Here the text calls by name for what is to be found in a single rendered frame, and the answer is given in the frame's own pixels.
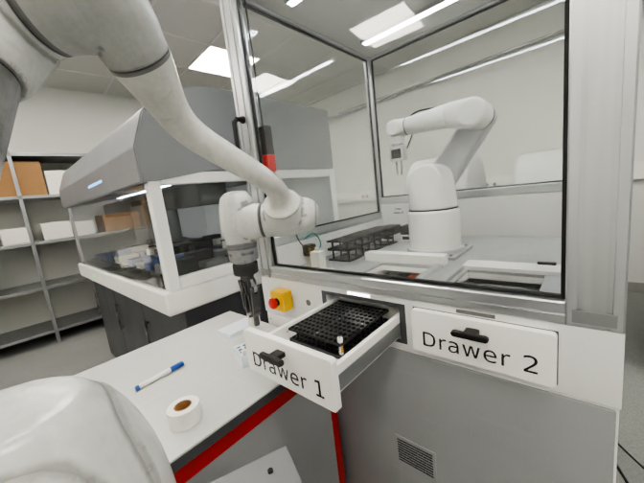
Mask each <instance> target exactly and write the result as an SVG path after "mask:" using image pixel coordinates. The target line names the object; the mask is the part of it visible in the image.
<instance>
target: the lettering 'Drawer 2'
mask: <svg viewBox="0 0 644 483"><path fill-rule="evenodd" d="M425 334H429V335H431V336H432V338H433V344H432V345H427V344H426V339H425ZM423 341H424V345H425V346H429V347H432V346H434V345H435V337H434V336H433V335H432V334H431V333H426V332H423ZM448 343H454V344H455V345H456V347H455V346H448V350H449V351H450V352H451V353H457V354H458V355H459V348H458V345H457V343H455V342H453V341H449V342H448ZM462 345H463V348H464V351H465V354H466V357H468V356H469V354H470V351H472V354H473V357H474V358H477V356H478V353H479V349H480V348H477V351H476V354H474V351H473V348H472V346H470V348H469V350H468V353H467V351H466V348H465V345H464V344H462ZM451 347H452V348H456V351H455V352H453V351H452V350H451V349H450V348H451ZM488 352H491V353H493V354H494V356H489V355H486V353H488ZM483 356H484V358H485V359H486V360H487V358H486V357H493V358H496V354H495V353H494V352H493V351H490V350H487V351H485V352H484V354H483ZM509 356H510V355H504V354H501V365H502V366H504V358H505V357H509ZM523 357H530V358H532V359H533V360H534V361H535V362H534V364H532V365H530V366H528V367H527V368H525V369H523V371H525V372H528V373H532V374H536V375H537V374H538V373H537V372H533V371H529V370H528V369H530V368H532V367H534V366H536V365H537V364H538V361H537V359H536V358H535V357H533V356H523ZM487 361H488V362H490V363H496V361H489V360H487Z"/></svg>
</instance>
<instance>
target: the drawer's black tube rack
mask: <svg viewBox="0 0 644 483"><path fill-rule="evenodd" d="M387 312H389V309H383V308H378V307H373V306H368V305H363V304H358V303H353V302H348V301H343V300H338V301H336V302H334V303H332V304H331V305H329V306H327V307H326V308H324V309H322V310H320V311H318V312H316V313H314V314H313V315H311V316H309V317H307V318H305V319H303V320H302V321H300V322H298V323H296V324H294V325H293V326H296V327H300V328H303V329H306V330H310V331H313V332H316V333H320V334H324V335H327V336H331V337H334V338H338V337H339V336H342V338H343V340H344V341H345V343H346V344H344V345H343V350H344V355H346V354H347V353H348V352H349V351H351V350H352V349H353V348H354V347H355V346H356V345H357V344H358V343H360V342H361V341H362V340H364V339H365V338H366V337H367V336H369V335H370V334H371V333H373V332H374V331H375V330H376V329H378V328H379V327H380V326H382V325H383V324H384V323H385V322H387V321H388V320H389V319H388V318H383V317H382V316H383V315H385V314H386V313H387ZM289 341H291V342H294V343H297V344H299V345H302V346H305V347H308V348H311V349H313V350H315V351H318V352H321V353H323V354H326V355H329V356H332V357H335V358H337V359H340V358H341V357H343V356H344V355H340V354H339V350H338V346H335V345H333V344H330V343H327V342H324V341H321V340H318V339H315V338H311V337H308V336H305V335H302V334H299V333H296V335H294V336H292V337H291V338H290V339H289Z"/></svg>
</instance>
